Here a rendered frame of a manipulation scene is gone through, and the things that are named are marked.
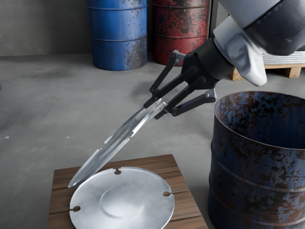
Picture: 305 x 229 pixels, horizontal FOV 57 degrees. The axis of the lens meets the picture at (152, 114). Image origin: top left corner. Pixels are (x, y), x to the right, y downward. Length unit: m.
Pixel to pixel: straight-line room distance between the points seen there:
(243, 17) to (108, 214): 0.59
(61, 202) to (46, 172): 0.71
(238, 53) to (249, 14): 0.10
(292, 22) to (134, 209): 0.59
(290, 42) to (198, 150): 1.29
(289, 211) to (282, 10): 0.79
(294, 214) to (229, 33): 0.75
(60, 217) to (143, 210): 0.22
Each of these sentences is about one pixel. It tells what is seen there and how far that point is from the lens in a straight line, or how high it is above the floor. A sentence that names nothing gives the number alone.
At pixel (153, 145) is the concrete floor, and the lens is 1.67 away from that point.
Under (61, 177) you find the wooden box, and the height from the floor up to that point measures 0.35.
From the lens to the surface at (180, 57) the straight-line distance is 0.56.
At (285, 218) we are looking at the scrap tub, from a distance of 1.09.
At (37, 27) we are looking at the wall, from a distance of 3.54.
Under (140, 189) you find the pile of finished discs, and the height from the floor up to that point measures 0.35.
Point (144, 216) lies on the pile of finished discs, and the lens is 0.79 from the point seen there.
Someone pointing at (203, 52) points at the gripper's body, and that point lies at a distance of 0.52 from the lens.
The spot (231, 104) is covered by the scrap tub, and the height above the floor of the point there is 0.43.
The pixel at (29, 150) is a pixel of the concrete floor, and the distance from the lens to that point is 1.77.
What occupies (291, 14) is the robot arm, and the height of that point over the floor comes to 0.89.
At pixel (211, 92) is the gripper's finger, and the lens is 0.57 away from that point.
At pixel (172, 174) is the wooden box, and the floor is 0.35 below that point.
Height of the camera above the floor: 0.94
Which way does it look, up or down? 28 degrees down
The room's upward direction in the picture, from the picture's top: straight up
